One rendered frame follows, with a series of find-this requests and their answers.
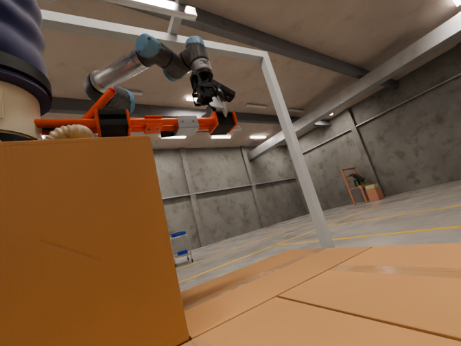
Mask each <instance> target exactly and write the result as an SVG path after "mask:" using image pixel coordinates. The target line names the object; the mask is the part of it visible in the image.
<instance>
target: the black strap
mask: <svg viewBox="0 0 461 346"><path fill-rule="evenodd" d="M0 67H1V68H4V69H8V70H10V71H14V72H16V73H19V74H21V75H23V76H25V77H27V78H29V79H31V80H33V81H35V82H36V83H38V84H39V85H40V86H42V88H43V89H44V90H45V92H46V93H47V95H48V96H49V99H50V100H51V102H52V93H51V84H50V82H49V80H48V79H47V77H46V76H45V74H43V73H42V72H41V71H40V70H39V69H37V68H35V66H33V65H31V64H29V63H28V62H26V61H24V60H22V59H20V58H18V57H16V56H13V55H11V54H7V53H5V52H3V51H0Z"/></svg>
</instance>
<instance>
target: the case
mask: <svg viewBox="0 0 461 346"><path fill-rule="evenodd" d="M187 340H189V333H188V329H187V322H186V318H185V311H184V308H183V304H182V297H181V293H180V287H179V283H178V276H177V272H176V266H175V262H174V256H173V252H172V246H171V241H170V237H169V231H168V227H167V221H166V217H165V210H164V206H163V199H162V196H161V189H160V185H159V181H158V175H157V171H156V164H155V160H154V154H153V150H152V144H151V140H150V136H149V135H143V136H127V137H95V138H79V139H47V140H31V141H0V346H177V345H179V344H181V343H183V342H185V341H187Z"/></svg>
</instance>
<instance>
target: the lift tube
mask: <svg viewBox="0 0 461 346"><path fill-rule="evenodd" d="M42 23H43V19H42V14H41V11H40V8H39V6H38V4H37V0H0V51H3V52H5V53H7V54H11V55H13V56H16V57H18V58H20V59H22V60H24V61H26V62H28V63H29V64H31V65H33V66H35V68H37V69H39V70H40V71H41V72H42V73H43V74H45V76H46V77H47V79H49V77H48V72H47V67H46V64H45V62H44V60H43V57H42V56H43V53H44V50H45V39H44V36H43V35H42V33H41V27H42ZM0 81H4V82H8V83H10V84H13V85H16V86H18V87H20V88H22V89H24V90H26V91H27V92H29V93H31V94H32V95H33V96H34V97H35V98H36V99H37V100H38V101H39V104H40V116H43V115H44V114H46V113H47V112H48V111H49V110H50V108H51V100H50V99H49V96H48V95H47V93H46V92H45V90H44V89H43V88H42V86H40V85H39V84H38V83H36V82H35V81H33V80H31V79H29V78H27V77H25V76H23V75H21V74H19V73H16V72H14V71H10V70H8V69H4V68H1V67H0Z"/></svg>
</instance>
